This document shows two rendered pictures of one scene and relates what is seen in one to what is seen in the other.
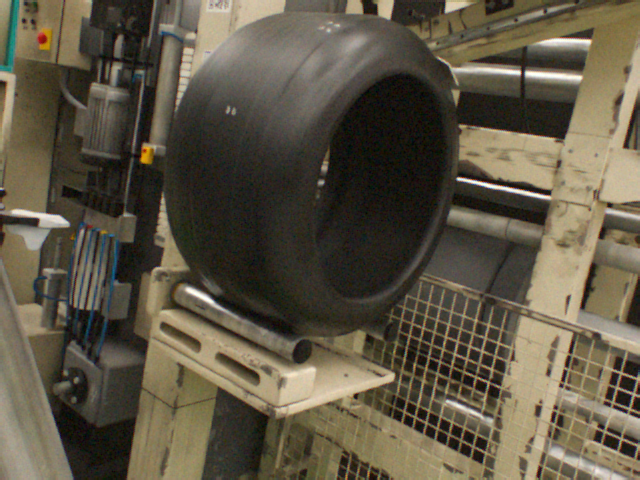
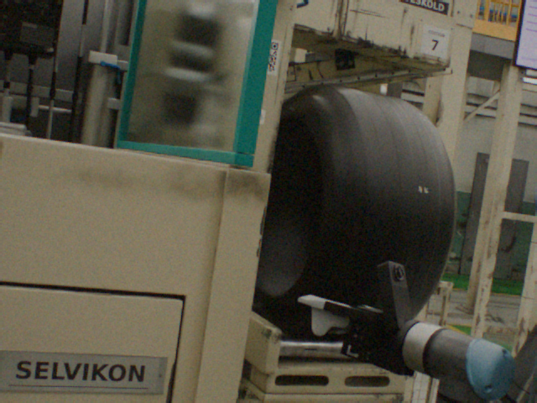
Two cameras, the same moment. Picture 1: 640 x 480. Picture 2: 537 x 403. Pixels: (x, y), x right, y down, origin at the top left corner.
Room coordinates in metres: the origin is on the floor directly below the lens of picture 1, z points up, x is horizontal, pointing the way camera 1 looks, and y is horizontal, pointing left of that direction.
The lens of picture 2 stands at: (0.60, 1.60, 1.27)
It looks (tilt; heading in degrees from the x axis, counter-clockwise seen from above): 3 degrees down; 298
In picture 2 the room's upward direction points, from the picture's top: 9 degrees clockwise
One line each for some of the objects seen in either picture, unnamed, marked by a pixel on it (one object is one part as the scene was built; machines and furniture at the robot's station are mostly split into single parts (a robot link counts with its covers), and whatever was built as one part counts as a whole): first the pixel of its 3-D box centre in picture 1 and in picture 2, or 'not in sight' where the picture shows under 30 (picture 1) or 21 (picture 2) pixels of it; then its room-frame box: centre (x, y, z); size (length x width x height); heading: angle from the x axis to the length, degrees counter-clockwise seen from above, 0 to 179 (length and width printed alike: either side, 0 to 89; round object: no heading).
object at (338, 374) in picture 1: (275, 358); (301, 371); (1.26, 0.04, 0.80); 0.37 x 0.36 x 0.02; 142
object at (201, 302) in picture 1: (236, 319); (337, 347); (1.15, 0.12, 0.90); 0.35 x 0.05 x 0.05; 52
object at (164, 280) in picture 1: (227, 286); (240, 327); (1.37, 0.18, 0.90); 0.40 x 0.03 x 0.10; 142
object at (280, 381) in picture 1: (229, 351); (331, 374); (1.15, 0.13, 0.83); 0.36 x 0.09 x 0.06; 52
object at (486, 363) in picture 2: not in sight; (469, 365); (0.77, 0.59, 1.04); 0.11 x 0.08 x 0.09; 157
